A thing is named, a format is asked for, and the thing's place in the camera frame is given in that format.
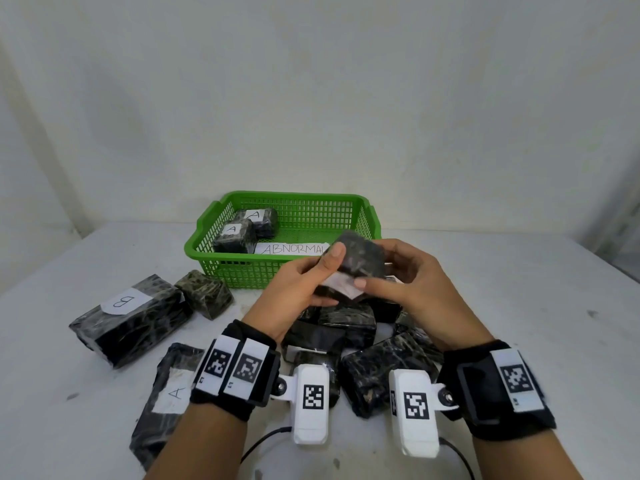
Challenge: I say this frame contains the person's left hand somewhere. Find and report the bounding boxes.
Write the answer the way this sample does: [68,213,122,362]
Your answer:
[242,242,347,342]

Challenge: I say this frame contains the person's right hand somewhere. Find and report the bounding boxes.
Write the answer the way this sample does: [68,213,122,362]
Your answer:
[353,238,495,353]

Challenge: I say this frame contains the green plastic basket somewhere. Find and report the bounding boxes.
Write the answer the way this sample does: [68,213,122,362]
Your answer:
[183,190,383,291]

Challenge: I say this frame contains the small camouflage packet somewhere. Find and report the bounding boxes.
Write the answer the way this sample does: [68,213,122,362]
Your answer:
[175,269,235,321]

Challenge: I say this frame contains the black packets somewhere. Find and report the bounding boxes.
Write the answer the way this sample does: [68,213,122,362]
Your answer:
[279,299,446,419]

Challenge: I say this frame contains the large black packet labelled B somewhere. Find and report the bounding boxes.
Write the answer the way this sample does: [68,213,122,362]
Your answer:
[68,274,193,369]

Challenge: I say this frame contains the person's right forearm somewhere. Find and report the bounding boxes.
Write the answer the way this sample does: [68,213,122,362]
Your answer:
[472,424,583,480]

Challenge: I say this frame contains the white paper sign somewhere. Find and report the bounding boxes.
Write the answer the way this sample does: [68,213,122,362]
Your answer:
[253,242,331,257]

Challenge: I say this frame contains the black wristband with marker tags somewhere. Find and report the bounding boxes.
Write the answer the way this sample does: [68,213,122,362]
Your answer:
[437,339,557,441]
[189,319,281,421]

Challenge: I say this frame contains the black cable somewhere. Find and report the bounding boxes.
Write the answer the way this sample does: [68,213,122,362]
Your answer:
[439,437,476,480]
[239,427,293,465]

